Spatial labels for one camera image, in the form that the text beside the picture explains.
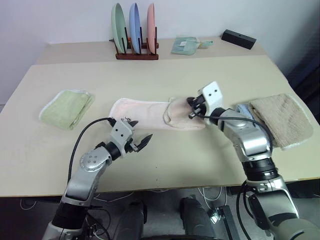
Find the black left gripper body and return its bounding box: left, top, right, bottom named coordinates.
left=123, top=138, right=141, bottom=154

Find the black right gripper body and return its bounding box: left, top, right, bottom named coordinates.
left=190, top=92, right=210, bottom=120

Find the pale pink towel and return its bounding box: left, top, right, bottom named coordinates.
left=109, top=96, right=207, bottom=132

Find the light blue towel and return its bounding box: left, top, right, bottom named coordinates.
left=236, top=103, right=253, bottom=120

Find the folded green towel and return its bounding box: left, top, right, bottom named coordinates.
left=39, top=89, right=96, bottom=131

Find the folded beige towel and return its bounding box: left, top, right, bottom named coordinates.
left=248, top=93, right=315, bottom=152

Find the dark wooden dish rack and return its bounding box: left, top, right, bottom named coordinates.
left=109, top=26, right=160, bottom=61

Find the dark rounded robot leg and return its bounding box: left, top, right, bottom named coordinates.
left=179, top=194, right=217, bottom=240
left=116, top=199, right=148, bottom=240

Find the black rectangular box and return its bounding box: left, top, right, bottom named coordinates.
left=221, top=29, right=258, bottom=51

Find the pink plate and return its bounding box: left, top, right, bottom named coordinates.
left=146, top=2, right=158, bottom=55

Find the blue plate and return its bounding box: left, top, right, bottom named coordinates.
left=129, top=2, right=141, bottom=55

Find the green plate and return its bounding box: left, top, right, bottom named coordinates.
left=111, top=2, right=127, bottom=55

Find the black metal table base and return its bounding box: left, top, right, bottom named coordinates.
left=207, top=204, right=241, bottom=240

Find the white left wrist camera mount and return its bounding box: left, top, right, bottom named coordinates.
left=110, top=120, right=134, bottom=158

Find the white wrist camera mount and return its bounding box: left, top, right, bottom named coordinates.
left=201, top=81, right=225, bottom=111
left=110, top=120, right=134, bottom=158

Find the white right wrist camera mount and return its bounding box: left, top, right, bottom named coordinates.
left=201, top=81, right=225, bottom=111

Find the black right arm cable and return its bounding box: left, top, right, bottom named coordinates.
left=191, top=113, right=273, bottom=148

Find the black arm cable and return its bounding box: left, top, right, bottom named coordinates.
left=67, top=116, right=117, bottom=183
left=191, top=113, right=273, bottom=148

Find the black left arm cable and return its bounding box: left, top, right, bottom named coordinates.
left=67, top=116, right=117, bottom=183

